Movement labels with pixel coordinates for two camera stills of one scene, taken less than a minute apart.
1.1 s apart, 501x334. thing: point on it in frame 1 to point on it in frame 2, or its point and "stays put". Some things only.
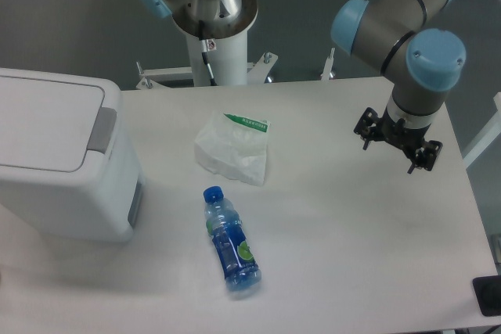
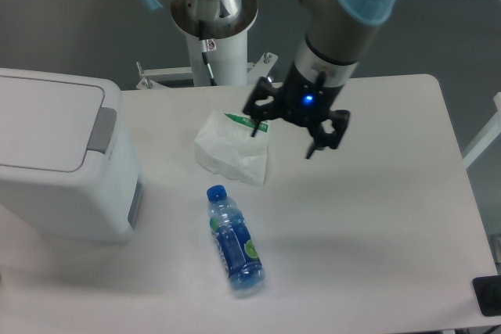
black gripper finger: (365, 126) to (263, 87)
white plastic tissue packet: (233, 146) stays put
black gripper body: (398, 134) to (307, 103)
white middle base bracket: (260, 68) stays put
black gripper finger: (426, 156) to (340, 119)
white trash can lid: (46, 123) stays put
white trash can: (67, 167) stays put
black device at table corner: (488, 292) stays put
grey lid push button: (102, 130) stays put
